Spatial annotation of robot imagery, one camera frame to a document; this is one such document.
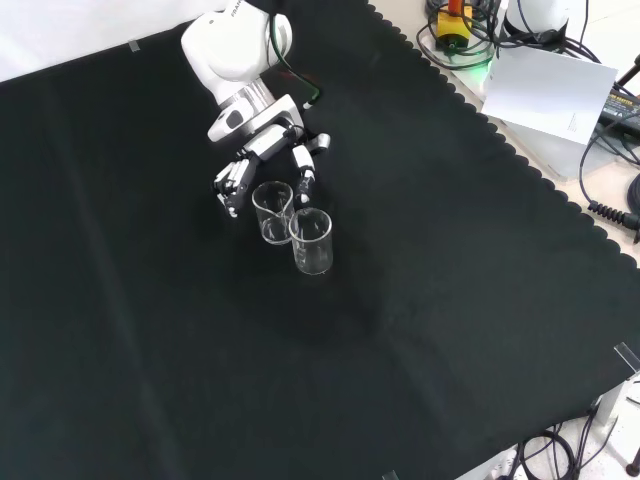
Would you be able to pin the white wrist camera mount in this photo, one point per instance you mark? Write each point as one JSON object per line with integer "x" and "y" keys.
{"x": 240, "y": 120}

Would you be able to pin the white power strip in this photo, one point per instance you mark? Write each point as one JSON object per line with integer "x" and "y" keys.
{"x": 497, "y": 465}

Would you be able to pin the black power adapter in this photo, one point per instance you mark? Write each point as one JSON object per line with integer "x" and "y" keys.
{"x": 622, "y": 107}

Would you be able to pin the clear glass beaker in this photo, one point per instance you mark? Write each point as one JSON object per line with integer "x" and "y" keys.
{"x": 272, "y": 220}
{"x": 311, "y": 245}

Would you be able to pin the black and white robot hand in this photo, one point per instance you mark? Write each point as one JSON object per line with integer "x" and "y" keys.
{"x": 267, "y": 142}

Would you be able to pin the yellow stop button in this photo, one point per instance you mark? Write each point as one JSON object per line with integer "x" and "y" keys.
{"x": 454, "y": 30}

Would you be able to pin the clear plastic cloth clip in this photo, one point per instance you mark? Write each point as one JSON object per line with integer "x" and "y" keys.
{"x": 627, "y": 356}
{"x": 390, "y": 475}
{"x": 134, "y": 46}

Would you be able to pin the black bench cloth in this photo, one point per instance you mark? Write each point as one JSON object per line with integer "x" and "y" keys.
{"x": 200, "y": 350}

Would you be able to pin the pale board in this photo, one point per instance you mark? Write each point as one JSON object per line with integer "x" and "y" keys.
{"x": 545, "y": 90}

